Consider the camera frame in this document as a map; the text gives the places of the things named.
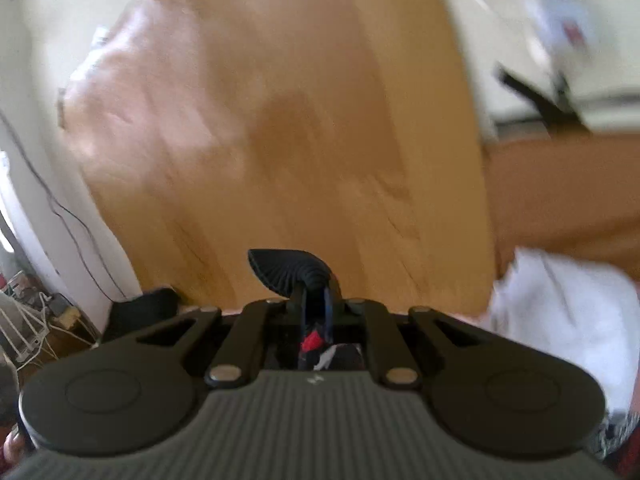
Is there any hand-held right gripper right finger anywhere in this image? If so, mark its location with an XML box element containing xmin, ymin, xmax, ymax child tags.
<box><xmin>320</xmin><ymin>275</ymin><xmax>481</xmax><ymax>389</ymax></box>

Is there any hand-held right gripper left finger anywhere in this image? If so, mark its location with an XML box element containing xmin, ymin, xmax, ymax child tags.
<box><xmin>137</xmin><ymin>249</ymin><xmax>331</xmax><ymax>389</ymax></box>

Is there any black garment with red marks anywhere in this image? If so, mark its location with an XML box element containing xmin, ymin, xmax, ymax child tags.
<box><xmin>265</xmin><ymin>327</ymin><xmax>367</xmax><ymax>372</ymax></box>

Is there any dark cloth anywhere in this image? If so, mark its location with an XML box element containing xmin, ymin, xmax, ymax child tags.
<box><xmin>102</xmin><ymin>287</ymin><xmax>180</xmax><ymax>343</ymax></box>

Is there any white garment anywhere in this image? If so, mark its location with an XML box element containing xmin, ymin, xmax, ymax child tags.
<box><xmin>487</xmin><ymin>247</ymin><xmax>640</xmax><ymax>417</ymax></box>

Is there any brown cushion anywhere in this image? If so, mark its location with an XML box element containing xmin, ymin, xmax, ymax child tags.
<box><xmin>481</xmin><ymin>132</ymin><xmax>640</xmax><ymax>272</ymax></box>

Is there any black white patterned cloth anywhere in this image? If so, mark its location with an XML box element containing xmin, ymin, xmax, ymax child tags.
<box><xmin>587</xmin><ymin>407</ymin><xmax>640</xmax><ymax>462</ymax></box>

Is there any wood-look wall board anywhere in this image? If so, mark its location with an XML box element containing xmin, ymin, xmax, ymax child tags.
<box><xmin>59</xmin><ymin>0</ymin><xmax>501</xmax><ymax>313</ymax></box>

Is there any black cable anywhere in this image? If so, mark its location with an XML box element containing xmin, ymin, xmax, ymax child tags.
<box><xmin>0</xmin><ymin>107</ymin><xmax>130</xmax><ymax>302</ymax></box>

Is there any white wire rack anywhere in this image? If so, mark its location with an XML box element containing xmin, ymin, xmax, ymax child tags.
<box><xmin>0</xmin><ymin>270</ymin><xmax>57</xmax><ymax>367</ymax></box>

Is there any white switch adapter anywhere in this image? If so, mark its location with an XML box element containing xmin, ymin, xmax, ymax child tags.
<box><xmin>525</xmin><ymin>0</ymin><xmax>601</xmax><ymax>57</ymax></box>

